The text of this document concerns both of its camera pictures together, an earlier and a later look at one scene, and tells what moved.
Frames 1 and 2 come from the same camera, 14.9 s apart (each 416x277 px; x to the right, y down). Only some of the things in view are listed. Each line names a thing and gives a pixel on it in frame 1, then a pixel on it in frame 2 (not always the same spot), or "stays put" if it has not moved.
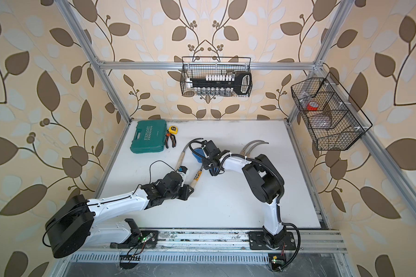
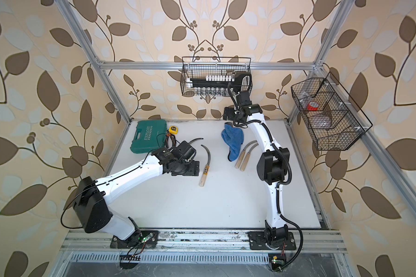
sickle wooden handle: (242, 151) stays put
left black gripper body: (179, 193) -> (188, 168)
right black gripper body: (206, 165) -> (234, 115)
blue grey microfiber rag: (200, 151) -> (233, 138)
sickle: (197, 177) -> (206, 169)
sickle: (248, 153) stays put
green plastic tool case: (149, 137) stays put
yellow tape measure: (173, 129) stays put
